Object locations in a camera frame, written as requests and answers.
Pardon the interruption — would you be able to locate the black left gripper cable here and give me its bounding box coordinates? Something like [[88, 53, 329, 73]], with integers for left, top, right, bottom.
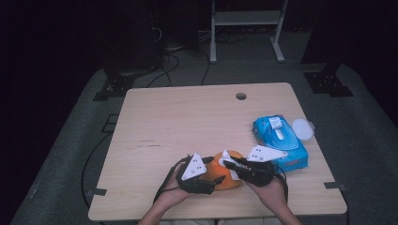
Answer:
[[153, 155, 192, 204]]

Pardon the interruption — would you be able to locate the person's right hand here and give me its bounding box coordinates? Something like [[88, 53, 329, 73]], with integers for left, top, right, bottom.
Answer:
[[246, 176, 289, 211]]

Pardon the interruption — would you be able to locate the white wet wipe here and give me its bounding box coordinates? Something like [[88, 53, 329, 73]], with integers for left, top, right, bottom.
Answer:
[[218, 149, 242, 181]]

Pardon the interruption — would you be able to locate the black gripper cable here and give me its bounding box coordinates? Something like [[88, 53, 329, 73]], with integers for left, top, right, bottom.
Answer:
[[153, 155, 192, 204], [274, 165, 290, 203]]

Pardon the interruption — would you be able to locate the white metal stand frame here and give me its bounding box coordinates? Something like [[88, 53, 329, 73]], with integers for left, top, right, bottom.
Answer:
[[209, 0, 289, 65]]

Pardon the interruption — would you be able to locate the orange plush toy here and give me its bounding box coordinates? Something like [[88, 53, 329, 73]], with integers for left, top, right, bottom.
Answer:
[[200, 149, 245, 191]]

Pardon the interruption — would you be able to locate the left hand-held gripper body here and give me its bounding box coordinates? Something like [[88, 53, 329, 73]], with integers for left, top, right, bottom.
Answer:
[[176, 152, 217, 195]]

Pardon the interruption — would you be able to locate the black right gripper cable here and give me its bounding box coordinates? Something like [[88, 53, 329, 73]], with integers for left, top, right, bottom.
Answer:
[[274, 165, 290, 203]]

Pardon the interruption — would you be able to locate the blue wet wipes pack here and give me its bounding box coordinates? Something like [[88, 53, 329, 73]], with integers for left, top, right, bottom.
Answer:
[[253, 114, 310, 173]]

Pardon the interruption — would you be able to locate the person's left hand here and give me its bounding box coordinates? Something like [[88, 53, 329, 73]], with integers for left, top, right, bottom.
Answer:
[[154, 173, 192, 206]]

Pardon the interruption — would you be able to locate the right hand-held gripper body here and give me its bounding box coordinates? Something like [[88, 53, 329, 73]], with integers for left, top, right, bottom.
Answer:
[[239, 144, 288, 188]]

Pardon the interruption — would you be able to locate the white oval plastic lid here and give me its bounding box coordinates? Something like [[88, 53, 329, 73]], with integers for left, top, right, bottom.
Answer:
[[291, 116, 316, 141]]

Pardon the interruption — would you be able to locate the black stand base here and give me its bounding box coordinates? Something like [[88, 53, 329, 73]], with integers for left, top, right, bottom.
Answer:
[[92, 67, 158, 102], [303, 62, 355, 98]]

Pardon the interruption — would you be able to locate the black floor cable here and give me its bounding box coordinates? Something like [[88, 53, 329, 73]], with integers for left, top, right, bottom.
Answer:
[[146, 52, 181, 88], [81, 132, 113, 210], [199, 48, 211, 86]]

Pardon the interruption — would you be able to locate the grey tape strip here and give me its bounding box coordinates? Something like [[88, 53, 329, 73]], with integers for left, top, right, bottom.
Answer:
[[86, 187, 108, 197], [324, 181, 347, 192]]

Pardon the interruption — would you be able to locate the black floor frame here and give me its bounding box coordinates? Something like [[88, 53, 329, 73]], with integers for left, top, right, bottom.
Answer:
[[101, 113, 120, 134]]

